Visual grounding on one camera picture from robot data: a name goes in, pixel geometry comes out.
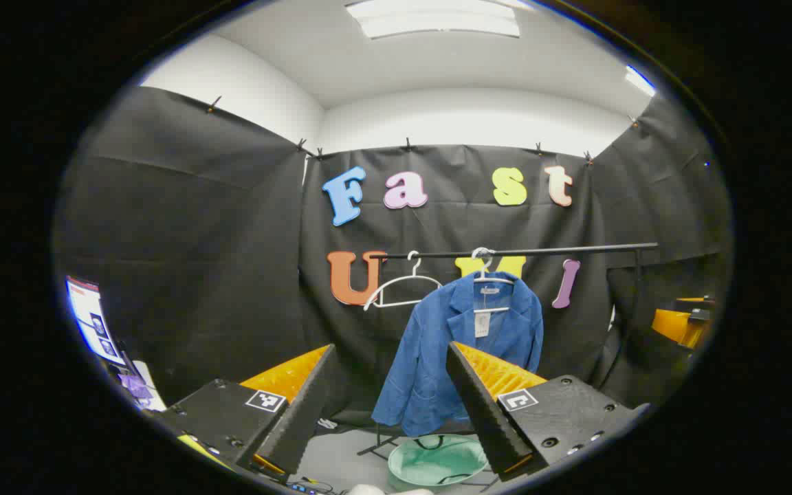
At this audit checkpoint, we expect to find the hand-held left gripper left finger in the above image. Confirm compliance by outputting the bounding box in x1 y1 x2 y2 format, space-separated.
154 342 339 480

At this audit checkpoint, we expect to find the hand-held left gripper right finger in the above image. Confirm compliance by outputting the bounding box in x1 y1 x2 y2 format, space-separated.
445 341 651 482

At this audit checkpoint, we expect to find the purple cloth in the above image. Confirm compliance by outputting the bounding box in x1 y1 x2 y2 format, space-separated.
121 375 153 401

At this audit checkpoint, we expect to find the black clothes rack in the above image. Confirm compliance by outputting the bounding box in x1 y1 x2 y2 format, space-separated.
358 242 659 458

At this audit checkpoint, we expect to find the blue corduroy jacket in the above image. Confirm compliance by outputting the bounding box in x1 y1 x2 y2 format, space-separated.
371 272 545 438

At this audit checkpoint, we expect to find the white clothes hanger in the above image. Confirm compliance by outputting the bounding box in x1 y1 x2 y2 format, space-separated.
363 251 443 311
472 247 517 316

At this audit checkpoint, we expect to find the black backdrop cloth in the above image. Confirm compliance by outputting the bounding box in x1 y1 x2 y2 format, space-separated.
56 86 734 427

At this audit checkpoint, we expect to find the ceiling light panel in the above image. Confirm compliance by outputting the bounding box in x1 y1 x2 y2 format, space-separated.
625 65 657 97
344 0 520 39

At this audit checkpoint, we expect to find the green laundry hamper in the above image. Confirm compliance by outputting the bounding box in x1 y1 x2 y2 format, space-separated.
388 433 490 492

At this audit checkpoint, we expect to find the computer monitor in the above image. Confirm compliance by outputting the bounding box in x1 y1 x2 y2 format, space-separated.
66 276 127 366

